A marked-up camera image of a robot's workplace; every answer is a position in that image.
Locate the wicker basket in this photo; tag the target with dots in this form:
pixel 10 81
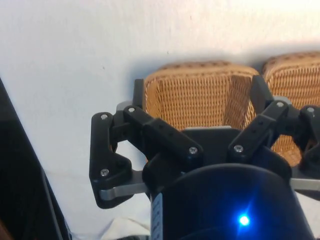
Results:
pixel 195 100
pixel 295 80

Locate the black cabinet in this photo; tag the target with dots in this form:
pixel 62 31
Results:
pixel 15 175

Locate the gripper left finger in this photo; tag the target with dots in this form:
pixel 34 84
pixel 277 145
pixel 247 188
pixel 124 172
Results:
pixel 150 130

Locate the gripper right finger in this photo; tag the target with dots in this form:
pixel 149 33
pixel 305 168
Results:
pixel 260 127

